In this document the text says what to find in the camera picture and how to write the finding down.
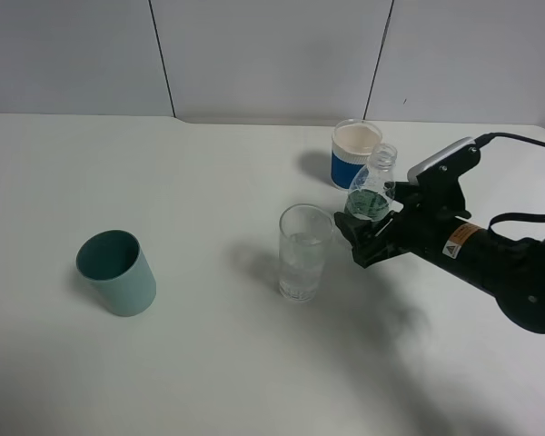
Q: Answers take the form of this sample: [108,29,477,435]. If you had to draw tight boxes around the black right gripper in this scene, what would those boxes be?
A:
[333,181,470,268]

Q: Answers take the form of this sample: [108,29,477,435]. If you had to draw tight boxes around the clear green labelled water bottle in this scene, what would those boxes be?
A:
[344,144,398,222]

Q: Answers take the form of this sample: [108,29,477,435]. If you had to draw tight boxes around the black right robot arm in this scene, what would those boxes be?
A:
[334,183,545,334]

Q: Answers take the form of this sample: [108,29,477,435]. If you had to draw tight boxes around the blue sleeved white paper cup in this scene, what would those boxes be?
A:
[330,119,382,191]

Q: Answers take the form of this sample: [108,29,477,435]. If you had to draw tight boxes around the teal green plastic cup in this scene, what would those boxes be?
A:
[75,230,156,317]

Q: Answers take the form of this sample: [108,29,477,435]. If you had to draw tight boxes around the clear tall drinking glass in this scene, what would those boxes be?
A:
[279,203,334,302]

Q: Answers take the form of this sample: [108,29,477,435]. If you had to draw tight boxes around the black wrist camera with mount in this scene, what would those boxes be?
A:
[407,137,481,220]

